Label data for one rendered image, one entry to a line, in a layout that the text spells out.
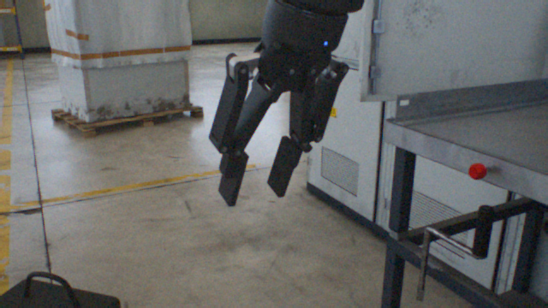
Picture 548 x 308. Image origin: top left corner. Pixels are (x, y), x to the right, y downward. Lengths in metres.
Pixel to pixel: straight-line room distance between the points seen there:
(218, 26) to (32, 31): 4.27
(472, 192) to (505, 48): 0.58
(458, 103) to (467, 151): 0.31
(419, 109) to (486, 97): 0.25
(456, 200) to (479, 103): 0.70
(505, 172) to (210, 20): 11.59
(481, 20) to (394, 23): 0.28
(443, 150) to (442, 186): 0.97
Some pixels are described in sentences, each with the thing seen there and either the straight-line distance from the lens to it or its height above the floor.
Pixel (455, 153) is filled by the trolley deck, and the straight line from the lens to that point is 1.06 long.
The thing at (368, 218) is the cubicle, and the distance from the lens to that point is 2.47.
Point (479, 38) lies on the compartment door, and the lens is 1.60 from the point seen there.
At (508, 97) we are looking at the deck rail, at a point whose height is 0.87.
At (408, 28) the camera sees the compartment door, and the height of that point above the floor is 1.05.
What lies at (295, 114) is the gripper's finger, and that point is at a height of 1.02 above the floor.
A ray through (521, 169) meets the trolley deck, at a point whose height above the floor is 0.84.
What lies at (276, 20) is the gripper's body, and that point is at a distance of 0.43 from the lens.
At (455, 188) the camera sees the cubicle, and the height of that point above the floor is 0.42.
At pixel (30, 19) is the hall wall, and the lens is 11.58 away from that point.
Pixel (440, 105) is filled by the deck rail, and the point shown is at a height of 0.88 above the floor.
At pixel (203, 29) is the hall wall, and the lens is 12.30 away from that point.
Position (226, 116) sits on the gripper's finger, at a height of 1.03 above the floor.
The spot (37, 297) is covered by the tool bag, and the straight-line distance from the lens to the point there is 1.79.
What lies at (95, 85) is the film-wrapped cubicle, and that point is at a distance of 4.36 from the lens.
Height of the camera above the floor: 1.14
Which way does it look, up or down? 19 degrees down
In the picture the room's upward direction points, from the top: straight up
